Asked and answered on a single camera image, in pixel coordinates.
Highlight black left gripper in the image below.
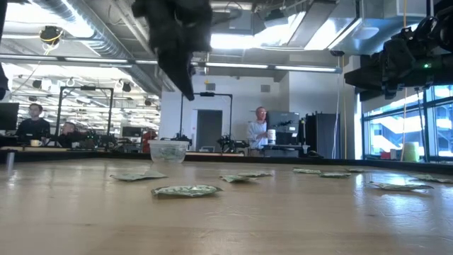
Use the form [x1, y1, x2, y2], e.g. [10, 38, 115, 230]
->
[130, 0, 213, 102]

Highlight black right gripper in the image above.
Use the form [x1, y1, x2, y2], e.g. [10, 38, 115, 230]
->
[345, 30, 453, 102]

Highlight black gantry stand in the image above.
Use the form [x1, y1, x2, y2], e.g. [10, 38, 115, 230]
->
[55, 86, 115, 146]
[179, 91, 234, 149]

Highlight grey door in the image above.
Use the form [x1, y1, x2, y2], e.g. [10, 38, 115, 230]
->
[195, 109, 224, 152]

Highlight black cabinet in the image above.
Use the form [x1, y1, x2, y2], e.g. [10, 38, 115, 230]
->
[304, 112, 341, 159]

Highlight long fluorescent light strip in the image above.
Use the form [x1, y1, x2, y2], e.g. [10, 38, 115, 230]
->
[0, 53, 159, 68]
[193, 60, 343, 74]

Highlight red chair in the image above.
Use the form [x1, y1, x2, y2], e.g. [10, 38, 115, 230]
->
[141, 129, 159, 154]

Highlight yellow-green roll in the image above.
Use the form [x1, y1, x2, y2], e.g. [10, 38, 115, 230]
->
[402, 141, 420, 163]

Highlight clear plastic container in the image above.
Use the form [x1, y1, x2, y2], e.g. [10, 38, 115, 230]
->
[147, 139, 190, 164]

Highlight black equipment box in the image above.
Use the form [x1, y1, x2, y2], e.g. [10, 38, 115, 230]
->
[265, 110, 301, 146]

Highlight person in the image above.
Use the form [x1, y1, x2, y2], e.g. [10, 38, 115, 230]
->
[16, 102, 51, 146]
[56, 121, 88, 149]
[246, 106, 270, 157]

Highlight dark desk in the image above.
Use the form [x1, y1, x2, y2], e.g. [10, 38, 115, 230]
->
[263, 143, 312, 159]

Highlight black spotlight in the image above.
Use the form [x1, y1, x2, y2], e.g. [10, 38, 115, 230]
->
[38, 25, 64, 46]

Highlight black computer monitor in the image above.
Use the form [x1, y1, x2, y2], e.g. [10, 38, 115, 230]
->
[0, 102, 21, 131]

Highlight hanging white cord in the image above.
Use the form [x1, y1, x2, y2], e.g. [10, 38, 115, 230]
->
[332, 72, 343, 159]

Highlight silver spiral ventilation duct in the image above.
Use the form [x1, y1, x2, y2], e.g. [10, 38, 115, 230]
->
[31, 0, 178, 96]

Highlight black aluminium table frame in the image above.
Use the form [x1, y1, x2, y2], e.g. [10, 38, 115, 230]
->
[0, 148, 453, 175]

